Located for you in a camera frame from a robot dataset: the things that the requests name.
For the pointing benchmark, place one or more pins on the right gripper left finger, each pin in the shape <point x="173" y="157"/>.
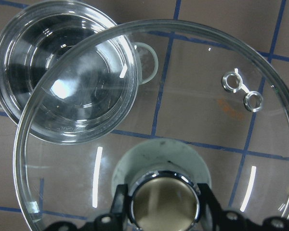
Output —
<point x="114" y="220"/>

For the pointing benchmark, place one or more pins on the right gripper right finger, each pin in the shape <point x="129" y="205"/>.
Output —
<point x="213" y="218"/>

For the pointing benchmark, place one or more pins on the glass pot lid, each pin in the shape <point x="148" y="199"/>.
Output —
<point x="216" y="113"/>

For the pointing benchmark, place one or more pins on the pale green cooking pot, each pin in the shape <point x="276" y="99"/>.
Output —
<point x="79" y="91"/>

